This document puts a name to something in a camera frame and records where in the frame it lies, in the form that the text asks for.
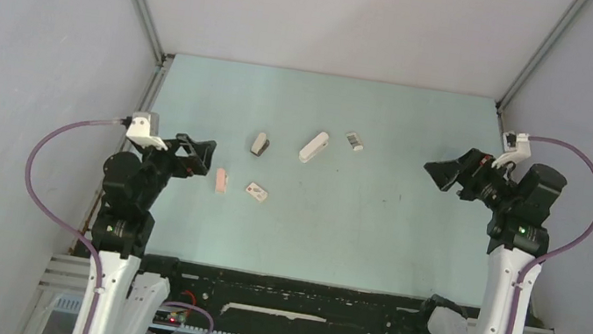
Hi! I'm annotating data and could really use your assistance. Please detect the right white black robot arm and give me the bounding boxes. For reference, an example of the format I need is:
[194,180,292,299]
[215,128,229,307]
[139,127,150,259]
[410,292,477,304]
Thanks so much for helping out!
[411,148,568,334]

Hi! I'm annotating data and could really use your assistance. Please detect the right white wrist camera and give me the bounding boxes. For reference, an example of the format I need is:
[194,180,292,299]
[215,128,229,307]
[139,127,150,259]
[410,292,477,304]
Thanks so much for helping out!
[493,131,531,168]

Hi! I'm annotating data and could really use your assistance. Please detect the white staple box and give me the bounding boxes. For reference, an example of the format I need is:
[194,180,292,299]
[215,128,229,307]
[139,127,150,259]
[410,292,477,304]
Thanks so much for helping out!
[246,181,268,203]

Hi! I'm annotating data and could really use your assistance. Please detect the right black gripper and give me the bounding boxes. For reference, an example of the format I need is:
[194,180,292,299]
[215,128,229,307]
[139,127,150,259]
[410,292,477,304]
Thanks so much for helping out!
[419,140,526,216]

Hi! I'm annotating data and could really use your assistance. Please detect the long white stapler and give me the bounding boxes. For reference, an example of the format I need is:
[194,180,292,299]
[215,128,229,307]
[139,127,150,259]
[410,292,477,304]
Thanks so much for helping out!
[298,131,330,163]

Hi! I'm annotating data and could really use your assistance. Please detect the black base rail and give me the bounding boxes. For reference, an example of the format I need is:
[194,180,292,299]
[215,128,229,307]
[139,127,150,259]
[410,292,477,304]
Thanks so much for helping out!
[123,251,477,334]

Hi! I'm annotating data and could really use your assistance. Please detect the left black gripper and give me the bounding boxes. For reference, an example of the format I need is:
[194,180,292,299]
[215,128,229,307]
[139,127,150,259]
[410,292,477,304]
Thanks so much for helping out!
[125,124,216,217]

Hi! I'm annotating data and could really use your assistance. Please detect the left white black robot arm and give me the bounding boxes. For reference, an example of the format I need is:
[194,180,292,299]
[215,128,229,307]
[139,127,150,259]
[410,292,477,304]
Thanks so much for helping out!
[72,133,218,334]

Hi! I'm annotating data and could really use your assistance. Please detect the open staple box tray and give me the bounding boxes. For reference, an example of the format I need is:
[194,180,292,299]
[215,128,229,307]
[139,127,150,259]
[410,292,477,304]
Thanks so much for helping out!
[346,131,364,152]

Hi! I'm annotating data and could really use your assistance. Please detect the beige brown mini stapler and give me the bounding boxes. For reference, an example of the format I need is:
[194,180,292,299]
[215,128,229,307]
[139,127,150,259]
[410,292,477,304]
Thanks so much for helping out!
[250,132,270,157]

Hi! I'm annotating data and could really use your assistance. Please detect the right aluminium frame post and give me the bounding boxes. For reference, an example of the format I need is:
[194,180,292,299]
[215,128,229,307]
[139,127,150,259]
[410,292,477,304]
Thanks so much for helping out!
[497,0,591,115]

